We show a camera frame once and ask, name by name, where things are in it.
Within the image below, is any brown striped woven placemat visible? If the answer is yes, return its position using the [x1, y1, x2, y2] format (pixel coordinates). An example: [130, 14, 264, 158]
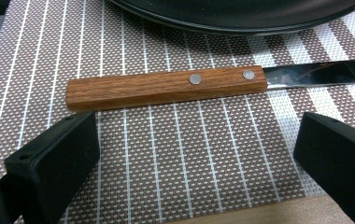
[0, 0, 355, 224]

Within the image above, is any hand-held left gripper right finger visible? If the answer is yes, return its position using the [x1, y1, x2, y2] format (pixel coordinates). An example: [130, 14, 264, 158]
[292, 112, 355, 224]

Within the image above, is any wooden handled knife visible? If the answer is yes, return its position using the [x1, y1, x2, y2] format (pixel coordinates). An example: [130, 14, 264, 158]
[65, 59, 355, 113]

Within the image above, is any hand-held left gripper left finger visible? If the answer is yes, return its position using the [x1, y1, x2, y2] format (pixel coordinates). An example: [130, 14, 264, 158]
[0, 111, 101, 224]

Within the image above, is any black plate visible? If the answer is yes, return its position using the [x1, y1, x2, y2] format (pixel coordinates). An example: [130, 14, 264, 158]
[108, 0, 355, 36]

